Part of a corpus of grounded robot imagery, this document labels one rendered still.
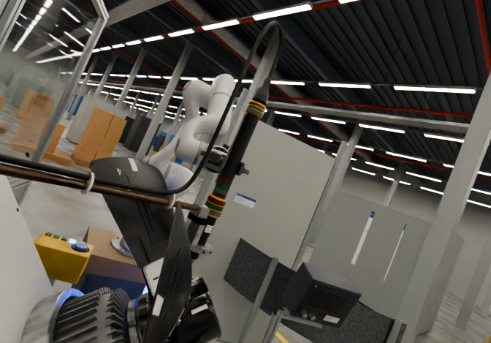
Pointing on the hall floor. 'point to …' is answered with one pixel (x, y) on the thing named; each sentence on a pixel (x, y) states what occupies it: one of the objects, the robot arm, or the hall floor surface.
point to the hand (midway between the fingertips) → (231, 164)
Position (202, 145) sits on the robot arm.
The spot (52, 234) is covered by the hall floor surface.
